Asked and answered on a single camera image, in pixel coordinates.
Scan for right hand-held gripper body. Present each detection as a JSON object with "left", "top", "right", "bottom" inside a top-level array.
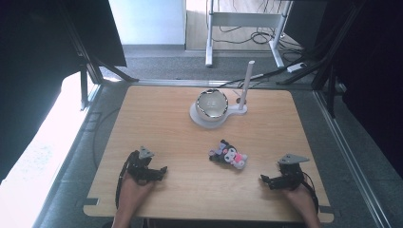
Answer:
[{"left": 275, "top": 153, "right": 311, "bottom": 192}]

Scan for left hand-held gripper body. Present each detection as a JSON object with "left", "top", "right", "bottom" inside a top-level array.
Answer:
[{"left": 125, "top": 145, "right": 161, "bottom": 186}]

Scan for person's right hand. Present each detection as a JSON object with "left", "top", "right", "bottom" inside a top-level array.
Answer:
[{"left": 280, "top": 184, "right": 317, "bottom": 217}]

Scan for person's left hand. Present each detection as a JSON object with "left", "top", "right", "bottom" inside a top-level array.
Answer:
[{"left": 119, "top": 172, "right": 156, "bottom": 213}]

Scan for black and pink plush toy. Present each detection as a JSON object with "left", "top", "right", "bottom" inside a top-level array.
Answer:
[{"left": 208, "top": 139, "right": 249, "bottom": 171}]

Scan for shiny silver bowl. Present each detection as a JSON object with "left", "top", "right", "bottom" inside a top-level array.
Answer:
[{"left": 195, "top": 88, "right": 230, "bottom": 124}]

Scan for white stand with pole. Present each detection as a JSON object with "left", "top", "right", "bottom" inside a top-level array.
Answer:
[{"left": 188, "top": 60, "right": 257, "bottom": 129}]

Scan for white power adapter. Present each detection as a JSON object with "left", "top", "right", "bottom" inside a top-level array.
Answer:
[{"left": 286, "top": 62, "right": 307, "bottom": 73}]

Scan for black metal stand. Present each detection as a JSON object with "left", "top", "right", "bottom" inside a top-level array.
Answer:
[
  {"left": 58, "top": 0, "right": 141, "bottom": 112},
  {"left": 277, "top": 0, "right": 369, "bottom": 120}
]

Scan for white board panel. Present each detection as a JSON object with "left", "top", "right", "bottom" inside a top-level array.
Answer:
[{"left": 108, "top": 0, "right": 187, "bottom": 46}]

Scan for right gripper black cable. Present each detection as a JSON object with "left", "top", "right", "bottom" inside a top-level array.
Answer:
[{"left": 298, "top": 171, "right": 320, "bottom": 214}]

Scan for black floor cables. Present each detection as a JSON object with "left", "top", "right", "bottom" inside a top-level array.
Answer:
[{"left": 212, "top": 25, "right": 305, "bottom": 58}]

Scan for white metal desk frame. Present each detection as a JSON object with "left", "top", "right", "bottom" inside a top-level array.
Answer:
[{"left": 204, "top": 0, "right": 294, "bottom": 69}]

